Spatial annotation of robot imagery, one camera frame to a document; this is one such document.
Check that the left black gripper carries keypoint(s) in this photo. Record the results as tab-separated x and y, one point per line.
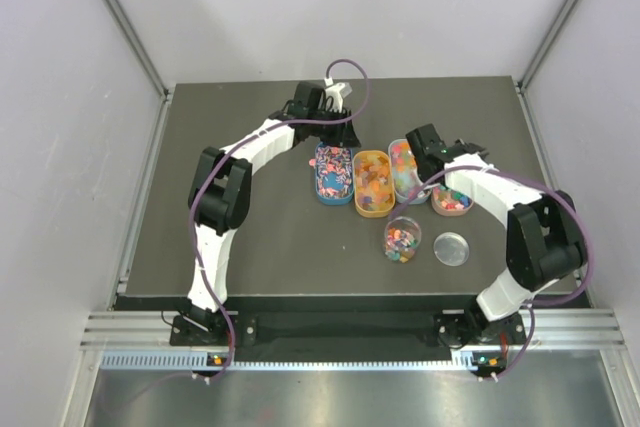
338	122

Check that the clear plastic jar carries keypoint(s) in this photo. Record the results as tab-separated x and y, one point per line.
402	237

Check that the clear round jar lid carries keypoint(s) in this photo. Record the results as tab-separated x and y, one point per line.
451	249

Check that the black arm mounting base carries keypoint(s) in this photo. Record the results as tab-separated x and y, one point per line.
261	328

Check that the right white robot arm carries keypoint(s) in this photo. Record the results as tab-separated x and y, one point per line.
545	240

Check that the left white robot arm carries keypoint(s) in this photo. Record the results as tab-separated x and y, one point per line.
220	195

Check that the yellow tray of popsicle candies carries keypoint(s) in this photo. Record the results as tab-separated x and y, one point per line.
374	193

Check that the pink tray of star candies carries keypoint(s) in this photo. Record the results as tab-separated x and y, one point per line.
450	203

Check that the blue tray of lollipops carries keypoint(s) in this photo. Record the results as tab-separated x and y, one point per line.
334	178

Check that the light blue tray of gummies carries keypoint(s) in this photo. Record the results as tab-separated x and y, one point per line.
404	173

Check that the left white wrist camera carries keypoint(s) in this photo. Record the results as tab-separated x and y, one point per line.
335	94

